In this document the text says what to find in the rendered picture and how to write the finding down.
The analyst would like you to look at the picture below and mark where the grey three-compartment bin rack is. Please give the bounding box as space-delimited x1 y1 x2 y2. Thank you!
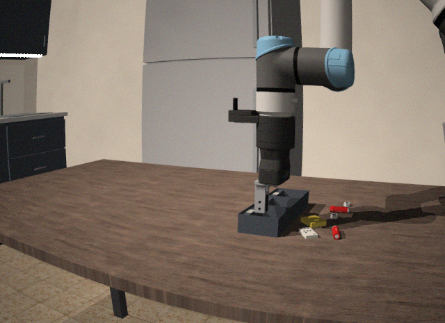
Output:
238 188 309 238

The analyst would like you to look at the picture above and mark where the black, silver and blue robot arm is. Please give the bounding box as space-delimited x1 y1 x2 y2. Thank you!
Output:
255 0 445 92

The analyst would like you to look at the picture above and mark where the yellow sticky note pad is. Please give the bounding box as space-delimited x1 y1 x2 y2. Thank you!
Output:
300 215 327 228

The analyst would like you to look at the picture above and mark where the white domino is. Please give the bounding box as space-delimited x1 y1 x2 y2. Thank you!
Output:
298 227 318 239

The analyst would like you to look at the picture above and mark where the red aa battery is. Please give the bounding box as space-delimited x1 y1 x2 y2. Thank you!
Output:
332 226 340 240
330 206 350 213

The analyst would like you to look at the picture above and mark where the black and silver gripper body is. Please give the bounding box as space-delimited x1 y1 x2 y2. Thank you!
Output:
228 92 298 185

